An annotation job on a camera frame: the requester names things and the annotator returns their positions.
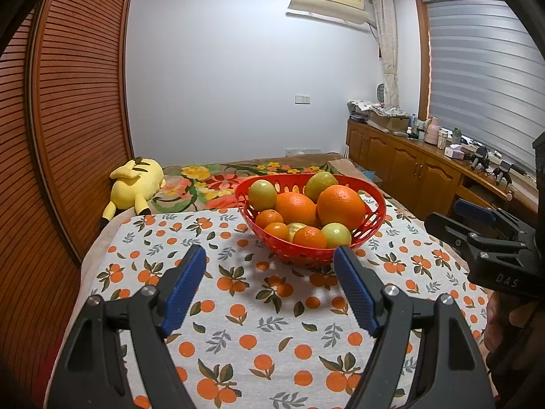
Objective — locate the white wall switch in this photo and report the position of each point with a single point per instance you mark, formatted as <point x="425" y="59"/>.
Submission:
<point x="302" y="99"/>

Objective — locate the white wall socket strip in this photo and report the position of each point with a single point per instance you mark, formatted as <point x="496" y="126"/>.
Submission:
<point x="302" y="151"/>

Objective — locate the wooden louvred wardrobe door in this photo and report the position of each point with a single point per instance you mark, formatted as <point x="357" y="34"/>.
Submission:
<point x="21" y="179"/>
<point x="81" y="93"/>

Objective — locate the cream patterned curtain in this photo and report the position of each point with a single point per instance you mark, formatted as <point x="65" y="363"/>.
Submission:
<point x="388" y="51"/>

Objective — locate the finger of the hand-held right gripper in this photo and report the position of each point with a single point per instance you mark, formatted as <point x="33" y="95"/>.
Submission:
<point x="472" y="211"/>
<point x="451" y="228"/>

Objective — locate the blue plastic bag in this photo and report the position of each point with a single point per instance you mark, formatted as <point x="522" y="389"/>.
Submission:
<point x="369" y="177"/>

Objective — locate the small black device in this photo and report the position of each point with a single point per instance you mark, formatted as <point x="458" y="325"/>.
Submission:
<point x="503" y="169"/>
<point x="479" y="155"/>

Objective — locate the green apple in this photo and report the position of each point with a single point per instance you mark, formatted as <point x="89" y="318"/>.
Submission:
<point x="262" y="192"/>
<point x="336" y="234"/>

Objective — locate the small kumquat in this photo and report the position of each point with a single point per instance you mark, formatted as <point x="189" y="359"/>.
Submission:
<point x="295" y="230"/>

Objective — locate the small tangerine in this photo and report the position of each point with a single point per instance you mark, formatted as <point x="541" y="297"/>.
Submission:
<point x="309" y="237"/>
<point x="276" y="232"/>
<point x="268" y="217"/>

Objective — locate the wooden side cabinet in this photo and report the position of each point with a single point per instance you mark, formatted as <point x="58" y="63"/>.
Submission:
<point x="400" y="157"/>

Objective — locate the cardboard box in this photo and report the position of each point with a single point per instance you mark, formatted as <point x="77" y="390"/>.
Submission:
<point x="389" y="122"/>

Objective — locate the large orange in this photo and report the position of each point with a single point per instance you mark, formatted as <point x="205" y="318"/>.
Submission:
<point x="340" y="206"/>
<point x="296" y="208"/>

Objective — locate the red perforated plastic basket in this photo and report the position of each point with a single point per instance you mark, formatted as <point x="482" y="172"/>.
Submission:
<point x="298" y="257"/>

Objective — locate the patterned folded cloth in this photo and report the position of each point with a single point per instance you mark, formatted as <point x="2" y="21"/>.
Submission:
<point x="374" y="108"/>

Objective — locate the yellow-green apple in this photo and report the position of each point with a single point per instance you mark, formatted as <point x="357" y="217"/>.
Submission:
<point x="319" y="185"/>

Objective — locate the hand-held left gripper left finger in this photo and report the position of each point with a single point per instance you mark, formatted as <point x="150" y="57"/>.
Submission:
<point x="185" y="289"/>

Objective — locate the floral beige blanket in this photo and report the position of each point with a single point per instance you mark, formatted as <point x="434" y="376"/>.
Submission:
<point x="200" y="183"/>

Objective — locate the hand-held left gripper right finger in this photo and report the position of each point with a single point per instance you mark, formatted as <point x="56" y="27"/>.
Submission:
<point x="357" y="289"/>

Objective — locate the wooden window frame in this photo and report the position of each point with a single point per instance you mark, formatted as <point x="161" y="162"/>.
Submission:
<point x="423" y="51"/>

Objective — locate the orange printed white tablecloth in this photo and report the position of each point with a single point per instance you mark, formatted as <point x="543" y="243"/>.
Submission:
<point x="238" y="281"/>

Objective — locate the yellow plush toy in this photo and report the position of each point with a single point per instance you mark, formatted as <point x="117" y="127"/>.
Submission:
<point x="132" y="183"/>

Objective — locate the pink thermos jug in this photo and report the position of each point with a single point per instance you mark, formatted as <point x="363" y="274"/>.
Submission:
<point x="431" y="131"/>

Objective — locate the small white round appliance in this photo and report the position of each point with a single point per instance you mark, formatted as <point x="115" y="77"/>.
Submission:
<point x="381" y="94"/>

